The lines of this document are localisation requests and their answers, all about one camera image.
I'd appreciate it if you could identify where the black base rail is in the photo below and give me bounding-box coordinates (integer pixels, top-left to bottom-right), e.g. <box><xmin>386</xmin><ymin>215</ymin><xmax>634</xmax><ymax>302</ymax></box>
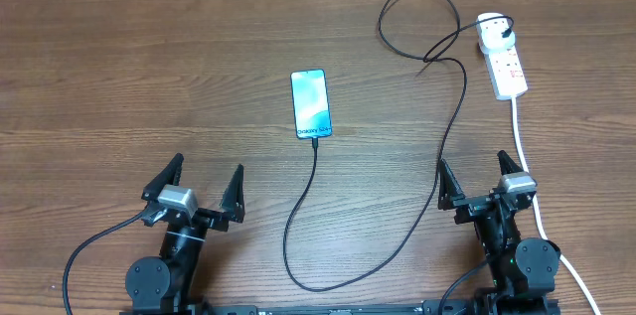
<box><xmin>119</xmin><ymin>299</ymin><xmax>561</xmax><ymax>315</ymax></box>

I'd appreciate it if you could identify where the white USB wall charger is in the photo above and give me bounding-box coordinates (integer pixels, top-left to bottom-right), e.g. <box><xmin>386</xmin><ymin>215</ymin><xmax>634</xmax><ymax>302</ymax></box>
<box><xmin>476</xmin><ymin>12</ymin><xmax>516</xmax><ymax>55</ymax></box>

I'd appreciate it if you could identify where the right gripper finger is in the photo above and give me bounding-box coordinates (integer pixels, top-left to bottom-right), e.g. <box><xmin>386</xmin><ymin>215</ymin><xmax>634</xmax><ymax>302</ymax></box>
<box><xmin>497</xmin><ymin>150</ymin><xmax>524</xmax><ymax>175</ymax></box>
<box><xmin>437</xmin><ymin>159</ymin><xmax>465</xmax><ymax>210</ymax></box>

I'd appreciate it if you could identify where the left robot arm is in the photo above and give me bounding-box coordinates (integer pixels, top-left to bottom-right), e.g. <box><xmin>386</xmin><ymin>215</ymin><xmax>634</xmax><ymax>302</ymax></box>
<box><xmin>125</xmin><ymin>153</ymin><xmax>245</xmax><ymax>314</ymax></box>

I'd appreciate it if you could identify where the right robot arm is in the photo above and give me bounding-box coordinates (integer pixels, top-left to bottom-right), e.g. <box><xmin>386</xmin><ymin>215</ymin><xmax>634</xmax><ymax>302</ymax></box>
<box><xmin>437</xmin><ymin>150</ymin><xmax>561</xmax><ymax>314</ymax></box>

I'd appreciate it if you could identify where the white power strip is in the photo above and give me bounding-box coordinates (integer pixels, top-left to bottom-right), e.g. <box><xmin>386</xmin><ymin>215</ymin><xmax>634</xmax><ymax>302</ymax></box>
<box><xmin>485</xmin><ymin>47</ymin><xmax>528</xmax><ymax>100</ymax></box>

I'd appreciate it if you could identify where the blue Galaxy smartphone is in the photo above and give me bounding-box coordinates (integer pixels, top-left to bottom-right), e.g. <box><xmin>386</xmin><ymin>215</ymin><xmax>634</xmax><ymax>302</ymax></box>
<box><xmin>290</xmin><ymin>69</ymin><xmax>333</xmax><ymax>139</ymax></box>

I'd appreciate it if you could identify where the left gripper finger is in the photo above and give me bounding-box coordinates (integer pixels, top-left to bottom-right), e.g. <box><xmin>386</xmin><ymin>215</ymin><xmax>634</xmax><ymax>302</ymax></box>
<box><xmin>220</xmin><ymin>164</ymin><xmax>245</xmax><ymax>223</ymax></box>
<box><xmin>141</xmin><ymin>153</ymin><xmax>184</xmax><ymax>201</ymax></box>

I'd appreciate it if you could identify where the white power strip cord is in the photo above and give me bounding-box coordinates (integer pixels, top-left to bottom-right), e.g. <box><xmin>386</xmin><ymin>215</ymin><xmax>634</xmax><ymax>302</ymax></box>
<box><xmin>510</xmin><ymin>95</ymin><xmax>602</xmax><ymax>315</ymax></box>

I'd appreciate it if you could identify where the black USB charging cable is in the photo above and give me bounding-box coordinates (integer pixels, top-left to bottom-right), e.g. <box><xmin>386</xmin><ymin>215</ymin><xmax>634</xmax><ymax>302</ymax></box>
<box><xmin>282</xmin><ymin>0</ymin><xmax>515</xmax><ymax>293</ymax></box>

